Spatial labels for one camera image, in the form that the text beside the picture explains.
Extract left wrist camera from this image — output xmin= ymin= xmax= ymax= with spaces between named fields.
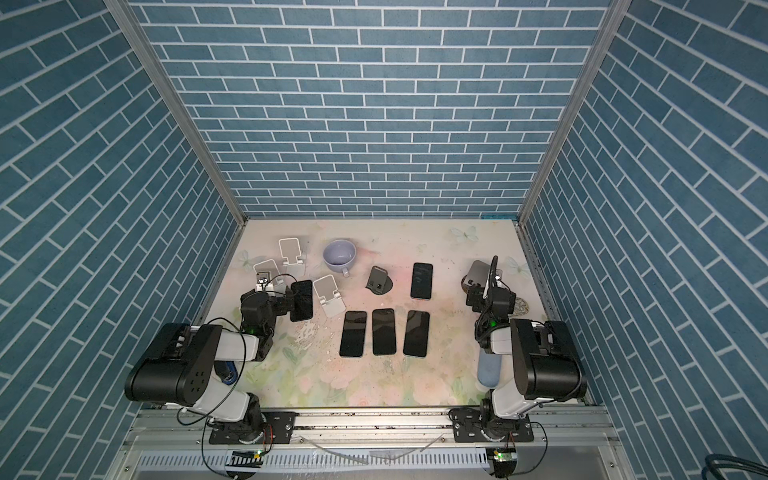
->
xmin=255 ymin=271 xmax=273 ymax=292

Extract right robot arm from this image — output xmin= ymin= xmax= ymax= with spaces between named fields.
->
xmin=466 ymin=284 xmax=587 ymax=441

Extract black cable bottom right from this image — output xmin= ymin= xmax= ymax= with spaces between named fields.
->
xmin=700 ymin=453 xmax=768 ymax=480

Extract map-patterned pouch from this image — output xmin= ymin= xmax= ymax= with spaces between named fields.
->
xmin=512 ymin=297 xmax=530 ymax=316

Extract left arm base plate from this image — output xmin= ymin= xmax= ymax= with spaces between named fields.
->
xmin=207 ymin=410 xmax=297 ymax=446

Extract blue glasses case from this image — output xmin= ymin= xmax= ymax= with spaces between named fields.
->
xmin=477 ymin=349 xmax=502 ymax=389

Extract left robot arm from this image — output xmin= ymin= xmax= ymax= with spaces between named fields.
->
xmin=124 ymin=289 xmax=298 ymax=444

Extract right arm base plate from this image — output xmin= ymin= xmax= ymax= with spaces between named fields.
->
xmin=448 ymin=407 xmax=534 ymax=443

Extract wooden base metal stand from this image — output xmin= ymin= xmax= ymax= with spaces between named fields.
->
xmin=461 ymin=258 xmax=503 ymax=294

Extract white stand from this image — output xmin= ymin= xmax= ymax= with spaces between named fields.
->
xmin=313 ymin=274 xmax=346 ymax=318
xmin=278 ymin=237 xmax=304 ymax=266
xmin=253 ymin=259 xmax=280 ymax=279

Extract teal-edged phone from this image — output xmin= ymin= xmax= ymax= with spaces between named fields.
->
xmin=339 ymin=311 xmax=367 ymax=358

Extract black round stand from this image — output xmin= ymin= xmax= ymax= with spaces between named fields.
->
xmin=366 ymin=265 xmax=393 ymax=296

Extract aluminium rail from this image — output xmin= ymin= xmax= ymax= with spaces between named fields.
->
xmin=122 ymin=405 xmax=625 ymax=450

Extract lavender mug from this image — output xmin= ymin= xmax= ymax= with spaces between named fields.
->
xmin=323 ymin=239 xmax=357 ymax=278

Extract purple-cased black phone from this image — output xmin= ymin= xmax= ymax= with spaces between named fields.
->
xmin=410 ymin=262 xmax=433 ymax=300

